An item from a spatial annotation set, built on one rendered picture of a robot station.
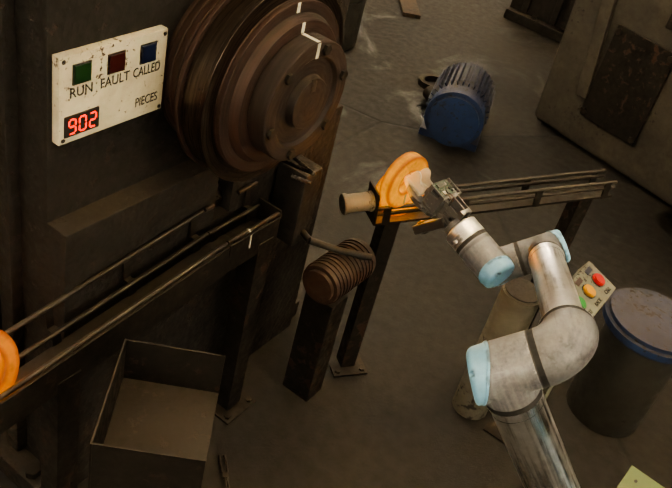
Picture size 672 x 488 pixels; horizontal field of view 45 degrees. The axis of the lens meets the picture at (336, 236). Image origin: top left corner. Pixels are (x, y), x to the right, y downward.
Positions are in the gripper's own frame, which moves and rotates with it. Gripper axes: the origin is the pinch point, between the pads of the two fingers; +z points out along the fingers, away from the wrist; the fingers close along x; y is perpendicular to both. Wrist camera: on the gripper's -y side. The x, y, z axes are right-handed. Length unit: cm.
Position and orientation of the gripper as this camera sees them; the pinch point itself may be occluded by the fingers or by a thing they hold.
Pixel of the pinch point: (406, 174)
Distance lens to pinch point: 213.2
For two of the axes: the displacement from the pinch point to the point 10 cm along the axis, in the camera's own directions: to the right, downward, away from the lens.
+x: -7.1, 2.8, -6.4
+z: -5.8, -7.5, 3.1
